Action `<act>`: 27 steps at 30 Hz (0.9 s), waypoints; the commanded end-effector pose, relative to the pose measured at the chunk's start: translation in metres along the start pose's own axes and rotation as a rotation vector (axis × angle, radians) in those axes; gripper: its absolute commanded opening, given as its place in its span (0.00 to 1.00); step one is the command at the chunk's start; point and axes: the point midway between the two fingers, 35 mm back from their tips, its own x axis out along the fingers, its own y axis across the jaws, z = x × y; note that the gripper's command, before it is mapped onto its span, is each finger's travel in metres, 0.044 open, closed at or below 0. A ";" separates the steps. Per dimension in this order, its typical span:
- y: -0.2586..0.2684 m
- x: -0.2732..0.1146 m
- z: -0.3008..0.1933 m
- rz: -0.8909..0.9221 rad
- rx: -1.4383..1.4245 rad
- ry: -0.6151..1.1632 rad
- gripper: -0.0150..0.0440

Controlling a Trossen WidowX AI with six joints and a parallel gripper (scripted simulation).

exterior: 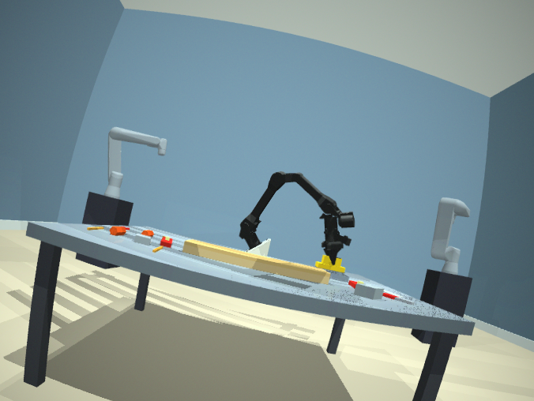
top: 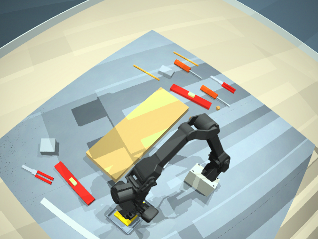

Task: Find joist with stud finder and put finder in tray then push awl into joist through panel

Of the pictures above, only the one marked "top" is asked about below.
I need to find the light orange rectangular panel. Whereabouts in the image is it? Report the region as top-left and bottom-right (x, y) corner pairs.
(86, 88), (189, 183)

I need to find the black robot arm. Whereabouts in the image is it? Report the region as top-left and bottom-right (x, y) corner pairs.
(110, 113), (231, 220)

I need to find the red rectangular bar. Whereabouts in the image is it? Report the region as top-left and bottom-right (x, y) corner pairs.
(54, 161), (95, 206)
(170, 84), (211, 110)

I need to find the orange-handled awl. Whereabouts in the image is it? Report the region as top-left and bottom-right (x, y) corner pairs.
(200, 85), (230, 106)
(174, 59), (201, 78)

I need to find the white flat strip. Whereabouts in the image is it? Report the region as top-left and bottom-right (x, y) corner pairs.
(41, 198), (99, 239)

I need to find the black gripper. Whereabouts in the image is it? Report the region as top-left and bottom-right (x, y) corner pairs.
(112, 181), (159, 223)

